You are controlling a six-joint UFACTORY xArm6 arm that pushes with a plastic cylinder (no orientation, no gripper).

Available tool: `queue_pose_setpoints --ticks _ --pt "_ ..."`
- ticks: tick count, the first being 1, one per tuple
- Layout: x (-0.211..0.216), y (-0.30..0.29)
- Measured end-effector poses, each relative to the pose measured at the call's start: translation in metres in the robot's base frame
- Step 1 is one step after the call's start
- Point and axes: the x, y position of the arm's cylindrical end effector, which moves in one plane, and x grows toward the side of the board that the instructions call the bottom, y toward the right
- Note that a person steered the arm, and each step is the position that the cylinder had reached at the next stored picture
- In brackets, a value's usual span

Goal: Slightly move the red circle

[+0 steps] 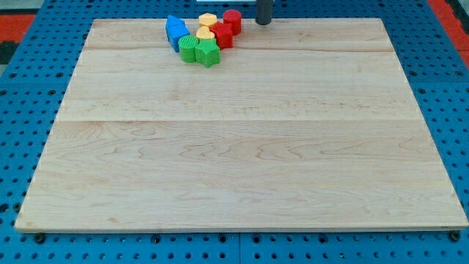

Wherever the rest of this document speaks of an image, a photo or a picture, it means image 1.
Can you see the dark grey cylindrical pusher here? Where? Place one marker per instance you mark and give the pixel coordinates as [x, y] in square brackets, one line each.
[264, 12]

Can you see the red cylinder block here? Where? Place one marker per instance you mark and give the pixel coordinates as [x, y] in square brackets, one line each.
[234, 19]

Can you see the red star block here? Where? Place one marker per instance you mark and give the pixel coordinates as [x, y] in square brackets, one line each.
[223, 34]

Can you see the yellow hexagon block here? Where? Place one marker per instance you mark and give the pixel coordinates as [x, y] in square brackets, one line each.
[208, 19]

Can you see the yellow heart block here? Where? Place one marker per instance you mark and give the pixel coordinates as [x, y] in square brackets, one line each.
[204, 33]

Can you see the green star block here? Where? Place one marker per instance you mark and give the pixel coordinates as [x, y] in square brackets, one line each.
[208, 53]

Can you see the green cylinder block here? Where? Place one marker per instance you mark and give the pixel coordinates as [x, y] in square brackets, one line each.
[187, 46]

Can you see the blue triangle block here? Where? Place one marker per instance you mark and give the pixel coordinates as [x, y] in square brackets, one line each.
[173, 22]

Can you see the blue cube block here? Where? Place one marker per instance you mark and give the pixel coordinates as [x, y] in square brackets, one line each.
[174, 33]

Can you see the large wooden board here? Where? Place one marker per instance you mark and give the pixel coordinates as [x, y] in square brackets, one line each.
[306, 125]

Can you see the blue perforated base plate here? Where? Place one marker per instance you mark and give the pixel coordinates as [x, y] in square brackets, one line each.
[35, 80]

